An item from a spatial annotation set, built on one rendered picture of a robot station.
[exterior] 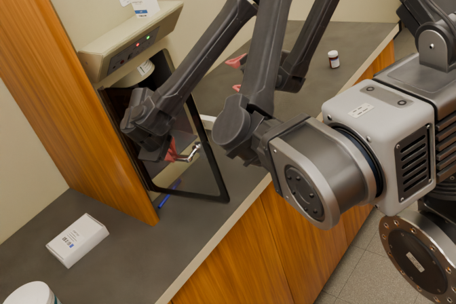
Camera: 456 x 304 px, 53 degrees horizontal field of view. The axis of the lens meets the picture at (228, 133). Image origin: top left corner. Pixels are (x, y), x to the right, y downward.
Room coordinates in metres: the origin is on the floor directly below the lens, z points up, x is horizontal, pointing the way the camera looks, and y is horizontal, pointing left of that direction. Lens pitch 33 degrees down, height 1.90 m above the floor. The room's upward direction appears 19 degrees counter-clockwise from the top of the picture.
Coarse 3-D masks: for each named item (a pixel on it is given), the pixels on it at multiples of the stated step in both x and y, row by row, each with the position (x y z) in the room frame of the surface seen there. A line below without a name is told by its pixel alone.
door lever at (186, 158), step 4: (192, 148) 1.05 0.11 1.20; (196, 148) 1.04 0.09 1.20; (192, 152) 1.03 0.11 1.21; (196, 152) 1.03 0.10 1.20; (172, 156) 1.04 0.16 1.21; (176, 156) 1.03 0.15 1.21; (180, 156) 1.02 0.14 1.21; (184, 156) 1.02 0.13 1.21; (188, 156) 1.01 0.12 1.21; (192, 156) 1.01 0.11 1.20; (176, 160) 1.03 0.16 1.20; (180, 160) 1.02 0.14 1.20; (184, 160) 1.01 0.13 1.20; (188, 160) 1.00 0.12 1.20
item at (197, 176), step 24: (120, 96) 1.16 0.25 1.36; (120, 120) 1.19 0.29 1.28; (192, 120) 1.03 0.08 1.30; (192, 144) 1.05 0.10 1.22; (144, 168) 1.19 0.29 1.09; (168, 168) 1.13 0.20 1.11; (192, 168) 1.07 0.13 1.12; (216, 168) 1.02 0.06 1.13; (168, 192) 1.16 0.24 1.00; (192, 192) 1.09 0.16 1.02; (216, 192) 1.04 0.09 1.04
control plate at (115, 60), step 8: (152, 32) 1.27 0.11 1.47; (144, 40) 1.26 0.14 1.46; (152, 40) 1.31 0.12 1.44; (128, 48) 1.21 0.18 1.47; (136, 48) 1.26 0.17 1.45; (144, 48) 1.30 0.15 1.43; (120, 56) 1.20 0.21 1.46; (112, 64) 1.19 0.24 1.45; (120, 64) 1.23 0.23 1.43; (112, 72) 1.22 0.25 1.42
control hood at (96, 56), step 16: (160, 16) 1.27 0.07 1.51; (176, 16) 1.35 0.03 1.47; (112, 32) 1.27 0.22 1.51; (128, 32) 1.22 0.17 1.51; (144, 32) 1.23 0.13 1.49; (160, 32) 1.32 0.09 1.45; (96, 48) 1.18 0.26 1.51; (112, 48) 1.15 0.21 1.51; (96, 64) 1.16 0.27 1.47; (96, 80) 1.19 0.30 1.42
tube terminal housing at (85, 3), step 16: (48, 0) 1.22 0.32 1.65; (64, 0) 1.23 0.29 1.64; (80, 0) 1.26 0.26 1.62; (96, 0) 1.29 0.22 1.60; (112, 0) 1.32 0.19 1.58; (64, 16) 1.22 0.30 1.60; (80, 16) 1.25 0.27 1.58; (96, 16) 1.28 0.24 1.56; (112, 16) 1.31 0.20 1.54; (128, 16) 1.34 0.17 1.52; (64, 32) 1.22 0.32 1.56; (80, 32) 1.24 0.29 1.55; (96, 32) 1.26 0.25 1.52; (80, 48) 1.22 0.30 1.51; (160, 48) 1.39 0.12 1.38; (128, 64) 1.30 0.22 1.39; (176, 64) 1.41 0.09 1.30; (112, 80) 1.25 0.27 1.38
